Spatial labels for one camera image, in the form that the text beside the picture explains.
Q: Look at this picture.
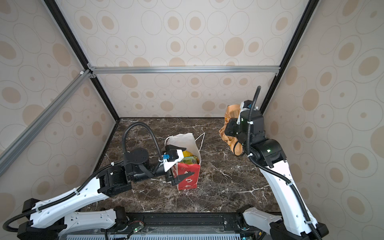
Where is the brown snack packet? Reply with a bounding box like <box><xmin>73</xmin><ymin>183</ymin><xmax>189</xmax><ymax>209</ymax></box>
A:
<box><xmin>219</xmin><ymin>105</ymin><xmax>243</xmax><ymax>156</ymax></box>

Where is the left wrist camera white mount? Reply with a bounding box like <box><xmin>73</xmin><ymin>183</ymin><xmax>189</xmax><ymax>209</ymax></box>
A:
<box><xmin>161</xmin><ymin>149</ymin><xmax>184</xmax><ymax>172</ymax></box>

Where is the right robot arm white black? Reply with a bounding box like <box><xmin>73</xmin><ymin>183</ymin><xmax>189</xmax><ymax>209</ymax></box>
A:
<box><xmin>225</xmin><ymin>109</ymin><xmax>329</xmax><ymax>240</ymax></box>

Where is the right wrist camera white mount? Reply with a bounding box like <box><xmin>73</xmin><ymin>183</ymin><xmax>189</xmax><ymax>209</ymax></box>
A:
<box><xmin>237</xmin><ymin>100</ymin><xmax>258</xmax><ymax>125</ymax></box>

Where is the yellow snack packet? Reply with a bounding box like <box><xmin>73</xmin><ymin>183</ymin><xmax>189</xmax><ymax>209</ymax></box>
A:
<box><xmin>183</xmin><ymin>151</ymin><xmax>195</xmax><ymax>158</ymax></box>

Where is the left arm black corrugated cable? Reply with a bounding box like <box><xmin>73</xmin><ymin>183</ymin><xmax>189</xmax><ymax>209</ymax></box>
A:
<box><xmin>2</xmin><ymin>121</ymin><xmax>163</xmax><ymax>232</ymax></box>

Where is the red white paper gift bag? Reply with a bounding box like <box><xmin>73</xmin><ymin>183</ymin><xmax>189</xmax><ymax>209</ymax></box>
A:
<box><xmin>165</xmin><ymin>133</ymin><xmax>205</xmax><ymax>190</ymax></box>

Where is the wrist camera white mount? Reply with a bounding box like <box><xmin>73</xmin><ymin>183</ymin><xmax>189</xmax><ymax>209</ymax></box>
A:
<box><xmin>161</xmin><ymin>149</ymin><xmax>184</xmax><ymax>172</ymax></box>
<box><xmin>237</xmin><ymin>100</ymin><xmax>258</xmax><ymax>125</ymax></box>

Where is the left black corner post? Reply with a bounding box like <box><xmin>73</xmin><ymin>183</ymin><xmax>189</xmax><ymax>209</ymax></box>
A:
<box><xmin>43</xmin><ymin>0</ymin><xmax>120</xmax><ymax>122</ymax></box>

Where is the black corner post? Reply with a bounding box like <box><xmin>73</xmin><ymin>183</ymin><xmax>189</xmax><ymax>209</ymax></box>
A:
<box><xmin>260</xmin><ymin>0</ymin><xmax>320</xmax><ymax>114</ymax></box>
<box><xmin>43</xmin><ymin>0</ymin><xmax>120</xmax><ymax>122</ymax></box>

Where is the horizontal aluminium frame bar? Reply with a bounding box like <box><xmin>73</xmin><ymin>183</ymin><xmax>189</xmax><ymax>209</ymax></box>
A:
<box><xmin>89</xmin><ymin>66</ymin><xmax>280</xmax><ymax>74</ymax></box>

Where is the right black corner post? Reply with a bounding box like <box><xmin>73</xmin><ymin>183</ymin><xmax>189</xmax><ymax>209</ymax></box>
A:
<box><xmin>260</xmin><ymin>0</ymin><xmax>320</xmax><ymax>114</ymax></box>

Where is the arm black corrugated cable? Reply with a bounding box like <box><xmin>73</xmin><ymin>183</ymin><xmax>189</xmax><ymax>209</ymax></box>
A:
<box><xmin>2</xmin><ymin>121</ymin><xmax>163</xmax><ymax>232</ymax></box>
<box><xmin>245</xmin><ymin>85</ymin><xmax>322</xmax><ymax>240</ymax></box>

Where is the green snack packet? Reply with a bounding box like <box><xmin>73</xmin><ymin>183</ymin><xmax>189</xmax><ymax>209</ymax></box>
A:
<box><xmin>181</xmin><ymin>156</ymin><xmax>200</xmax><ymax>165</ymax></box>

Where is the left slanted aluminium frame bar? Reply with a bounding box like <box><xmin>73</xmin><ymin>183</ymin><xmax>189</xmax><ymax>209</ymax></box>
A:
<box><xmin>1</xmin><ymin>70</ymin><xmax>91</xmax><ymax>175</ymax></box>

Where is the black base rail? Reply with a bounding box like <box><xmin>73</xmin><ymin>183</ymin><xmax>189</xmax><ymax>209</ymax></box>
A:
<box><xmin>59</xmin><ymin>211</ymin><xmax>271</xmax><ymax>240</ymax></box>

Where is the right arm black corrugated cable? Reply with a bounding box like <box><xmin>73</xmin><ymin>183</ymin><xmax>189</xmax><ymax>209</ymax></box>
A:
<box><xmin>245</xmin><ymin>85</ymin><xmax>322</xmax><ymax>240</ymax></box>

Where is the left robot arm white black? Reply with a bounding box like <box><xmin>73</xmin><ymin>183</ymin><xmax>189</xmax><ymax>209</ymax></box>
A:
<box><xmin>17</xmin><ymin>145</ymin><xmax>194</xmax><ymax>240</ymax></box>

